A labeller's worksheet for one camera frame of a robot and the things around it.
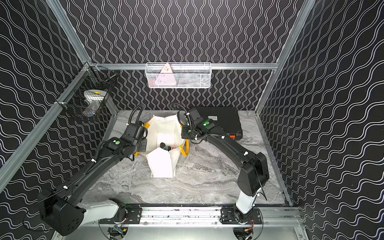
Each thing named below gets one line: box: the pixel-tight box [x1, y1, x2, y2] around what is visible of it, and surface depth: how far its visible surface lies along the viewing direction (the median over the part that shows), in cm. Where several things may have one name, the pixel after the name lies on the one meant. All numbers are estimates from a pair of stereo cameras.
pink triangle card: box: [154, 63, 177, 86], surface depth 91 cm
